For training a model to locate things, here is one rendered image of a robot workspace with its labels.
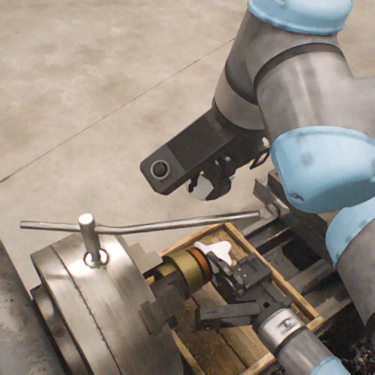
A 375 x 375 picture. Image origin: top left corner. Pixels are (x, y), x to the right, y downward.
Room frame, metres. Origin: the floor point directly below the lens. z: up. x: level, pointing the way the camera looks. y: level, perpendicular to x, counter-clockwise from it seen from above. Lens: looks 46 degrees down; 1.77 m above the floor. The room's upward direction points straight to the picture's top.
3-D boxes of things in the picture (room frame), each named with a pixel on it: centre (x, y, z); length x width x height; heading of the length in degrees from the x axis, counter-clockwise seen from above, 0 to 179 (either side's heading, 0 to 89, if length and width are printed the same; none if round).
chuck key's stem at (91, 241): (0.37, 0.13, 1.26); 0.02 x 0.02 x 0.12; 84
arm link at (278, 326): (0.33, -0.16, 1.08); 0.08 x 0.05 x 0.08; 124
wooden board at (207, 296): (0.50, -0.08, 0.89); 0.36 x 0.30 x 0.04; 34
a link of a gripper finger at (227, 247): (0.49, -0.06, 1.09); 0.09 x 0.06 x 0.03; 34
